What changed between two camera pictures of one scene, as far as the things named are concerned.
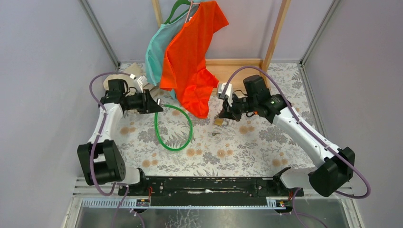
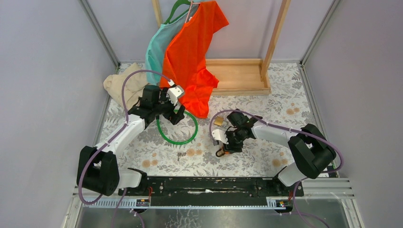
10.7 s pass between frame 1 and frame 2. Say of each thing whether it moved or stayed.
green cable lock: moved
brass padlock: stayed
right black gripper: moved
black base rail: stayed
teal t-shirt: stayed
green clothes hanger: stayed
